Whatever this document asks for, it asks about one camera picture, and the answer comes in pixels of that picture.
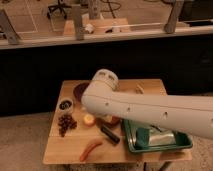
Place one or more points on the black rectangular block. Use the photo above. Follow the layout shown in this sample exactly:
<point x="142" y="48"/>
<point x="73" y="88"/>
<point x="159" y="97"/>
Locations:
<point x="110" y="134"/>

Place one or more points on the yellow round fruit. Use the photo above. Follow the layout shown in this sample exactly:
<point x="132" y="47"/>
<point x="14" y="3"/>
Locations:
<point x="89" y="120"/>

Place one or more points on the green plastic tray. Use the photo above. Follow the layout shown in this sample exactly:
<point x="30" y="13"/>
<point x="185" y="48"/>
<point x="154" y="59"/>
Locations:
<point x="182" y="141"/>

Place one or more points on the clear plastic bag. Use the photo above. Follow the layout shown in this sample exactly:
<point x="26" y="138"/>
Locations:
<point x="157" y="138"/>

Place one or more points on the yellow banana-like object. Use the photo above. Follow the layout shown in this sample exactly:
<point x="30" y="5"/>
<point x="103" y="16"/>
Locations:
<point x="140" y="89"/>

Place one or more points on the orange carrot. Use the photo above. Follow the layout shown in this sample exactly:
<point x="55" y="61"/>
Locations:
<point x="90" y="147"/>

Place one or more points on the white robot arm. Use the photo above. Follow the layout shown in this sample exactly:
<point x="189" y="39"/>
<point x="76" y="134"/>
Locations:
<point x="187" y="114"/>

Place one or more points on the orange-red bowl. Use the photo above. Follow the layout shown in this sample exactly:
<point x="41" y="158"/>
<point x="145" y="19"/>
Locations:
<point x="110" y="120"/>

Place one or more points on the black office chair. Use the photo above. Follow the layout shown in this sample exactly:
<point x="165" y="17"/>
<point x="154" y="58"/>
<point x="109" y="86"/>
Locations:
<point x="61" y="6"/>

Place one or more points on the small white cup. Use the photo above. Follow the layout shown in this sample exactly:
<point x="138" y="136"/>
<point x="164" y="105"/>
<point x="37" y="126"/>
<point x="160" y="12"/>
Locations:
<point x="66" y="105"/>

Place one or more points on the dark grape bunch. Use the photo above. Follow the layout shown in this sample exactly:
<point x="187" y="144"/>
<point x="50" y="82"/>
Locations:
<point x="66" y="122"/>

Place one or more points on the wooden board on floor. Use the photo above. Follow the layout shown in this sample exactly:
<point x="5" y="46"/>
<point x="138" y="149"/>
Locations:
<point x="100" y="26"/>

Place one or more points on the purple bowl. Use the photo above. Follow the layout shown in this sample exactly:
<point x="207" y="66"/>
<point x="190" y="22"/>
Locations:
<point x="79" y="90"/>

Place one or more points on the wooden table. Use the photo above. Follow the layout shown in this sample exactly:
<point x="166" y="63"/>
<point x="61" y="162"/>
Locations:
<point x="67" y="149"/>

